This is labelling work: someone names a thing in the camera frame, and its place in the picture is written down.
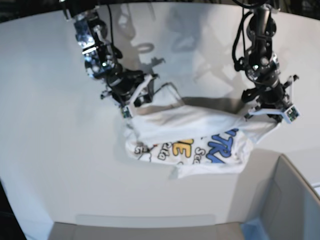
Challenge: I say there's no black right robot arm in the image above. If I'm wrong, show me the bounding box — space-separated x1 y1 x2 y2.
59 0 154 108

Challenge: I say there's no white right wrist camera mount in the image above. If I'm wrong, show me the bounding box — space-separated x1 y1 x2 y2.
120 74 159 119

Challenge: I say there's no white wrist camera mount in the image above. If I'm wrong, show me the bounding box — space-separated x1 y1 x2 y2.
120 74 159 119
243 73 300 125

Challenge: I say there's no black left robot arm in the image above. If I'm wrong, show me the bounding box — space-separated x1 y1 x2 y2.
232 0 300 124

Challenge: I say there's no white printed t-shirt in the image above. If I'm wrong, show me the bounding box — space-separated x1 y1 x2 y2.
124 83 279 179

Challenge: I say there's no grey storage bin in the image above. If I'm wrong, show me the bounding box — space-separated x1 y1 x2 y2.
240 154 320 240

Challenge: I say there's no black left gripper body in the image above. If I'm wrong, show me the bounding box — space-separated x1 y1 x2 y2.
241 77 300 118

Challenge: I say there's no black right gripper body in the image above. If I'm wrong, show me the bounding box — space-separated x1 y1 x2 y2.
100 70 147 107

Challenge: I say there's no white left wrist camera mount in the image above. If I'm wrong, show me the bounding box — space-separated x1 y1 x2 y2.
243 73 300 125

